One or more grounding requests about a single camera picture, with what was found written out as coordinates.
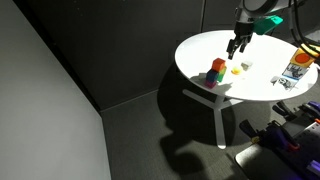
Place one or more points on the white gray robot arm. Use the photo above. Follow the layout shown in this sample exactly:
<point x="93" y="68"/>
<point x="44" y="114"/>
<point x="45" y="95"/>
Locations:
<point x="260" y="5"/>

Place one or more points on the black perforated board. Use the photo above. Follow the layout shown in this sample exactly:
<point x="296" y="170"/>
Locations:
<point x="308" y="143"/>

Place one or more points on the blue block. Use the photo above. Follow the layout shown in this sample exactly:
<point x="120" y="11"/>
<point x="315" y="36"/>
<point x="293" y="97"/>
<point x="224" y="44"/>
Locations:
<point x="211" y="76"/>

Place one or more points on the yellow ball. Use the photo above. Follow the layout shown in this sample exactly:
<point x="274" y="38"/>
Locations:
<point x="237" y="70"/>

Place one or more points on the purple orange spring clamp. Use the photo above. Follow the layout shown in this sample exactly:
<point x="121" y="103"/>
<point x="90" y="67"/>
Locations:
<point x="280" y="135"/>

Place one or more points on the black white patterned object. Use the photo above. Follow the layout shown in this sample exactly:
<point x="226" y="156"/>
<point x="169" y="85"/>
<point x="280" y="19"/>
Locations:
<point x="287" y="83"/>

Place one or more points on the gray cube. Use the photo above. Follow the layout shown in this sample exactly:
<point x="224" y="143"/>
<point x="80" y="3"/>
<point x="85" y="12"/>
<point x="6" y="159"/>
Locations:
<point x="247" y="65"/>

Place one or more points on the small metallic fixture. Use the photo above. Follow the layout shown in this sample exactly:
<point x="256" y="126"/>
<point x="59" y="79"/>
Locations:
<point x="315" y="166"/>

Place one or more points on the blue white picture box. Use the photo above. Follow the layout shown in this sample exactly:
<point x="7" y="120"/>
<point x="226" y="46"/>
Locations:
<point x="295" y="71"/>

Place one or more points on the gray metal plate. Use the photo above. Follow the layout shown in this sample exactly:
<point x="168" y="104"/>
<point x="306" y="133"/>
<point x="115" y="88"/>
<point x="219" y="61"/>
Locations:
<point x="256" y="163"/>

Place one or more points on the lime green block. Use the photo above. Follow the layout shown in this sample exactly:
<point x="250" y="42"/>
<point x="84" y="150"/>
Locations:
<point x="223" y="72"/>

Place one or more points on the orange block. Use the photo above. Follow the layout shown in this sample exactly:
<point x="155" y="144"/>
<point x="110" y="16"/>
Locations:
<point x="218" y="64"/>

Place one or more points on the magenta block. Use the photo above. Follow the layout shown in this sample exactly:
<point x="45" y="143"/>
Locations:
<point x="210" y="84"/>

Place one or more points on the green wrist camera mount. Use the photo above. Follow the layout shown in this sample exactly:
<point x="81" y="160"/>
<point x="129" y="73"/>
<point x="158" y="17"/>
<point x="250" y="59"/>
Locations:
<point x="268" y="25"/>

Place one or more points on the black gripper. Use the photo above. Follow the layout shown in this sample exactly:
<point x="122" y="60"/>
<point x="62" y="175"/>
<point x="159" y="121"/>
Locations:
<point x="243" y="30"/>

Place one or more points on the large orange fabric number cube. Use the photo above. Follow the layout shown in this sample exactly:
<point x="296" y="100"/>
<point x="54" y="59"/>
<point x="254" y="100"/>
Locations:
<point x="301" y="58"/>

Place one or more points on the white round table base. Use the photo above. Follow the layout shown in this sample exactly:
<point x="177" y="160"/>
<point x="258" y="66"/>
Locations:
<point x="218" y="116"/>

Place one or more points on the purple black spring clamp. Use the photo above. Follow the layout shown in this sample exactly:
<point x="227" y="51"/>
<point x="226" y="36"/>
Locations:
<point x="311" y="108"/>

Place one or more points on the small gray object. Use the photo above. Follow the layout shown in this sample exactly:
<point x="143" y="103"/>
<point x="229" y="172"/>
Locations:
<point x="274" y="80"/>

